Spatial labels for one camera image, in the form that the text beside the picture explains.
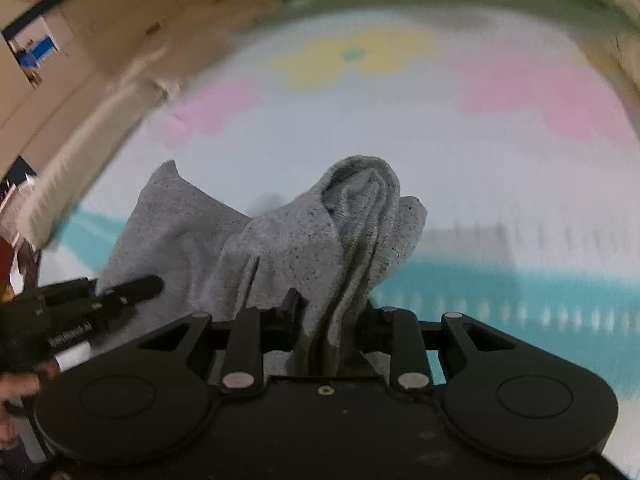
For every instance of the person's left hand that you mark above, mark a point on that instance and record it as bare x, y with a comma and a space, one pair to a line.
22, 387

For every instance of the blue wall picture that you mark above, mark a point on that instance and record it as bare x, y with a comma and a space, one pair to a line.
42, 50

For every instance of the long cream pillow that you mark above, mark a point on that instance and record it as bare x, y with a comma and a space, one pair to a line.
75, 170

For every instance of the grey pants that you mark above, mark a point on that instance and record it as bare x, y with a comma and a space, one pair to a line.
280, 245

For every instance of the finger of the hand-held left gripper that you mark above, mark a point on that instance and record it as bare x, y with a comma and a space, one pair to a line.
65, 292
135, 290

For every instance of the floral bed sheet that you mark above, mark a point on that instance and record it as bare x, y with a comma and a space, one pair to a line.
475, 185

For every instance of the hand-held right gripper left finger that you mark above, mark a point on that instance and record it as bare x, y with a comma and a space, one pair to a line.
289, 310

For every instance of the dark printed bag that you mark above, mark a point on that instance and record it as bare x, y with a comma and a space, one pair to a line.
20, 175

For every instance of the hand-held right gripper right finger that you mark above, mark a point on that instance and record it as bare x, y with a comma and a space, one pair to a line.
375, 325

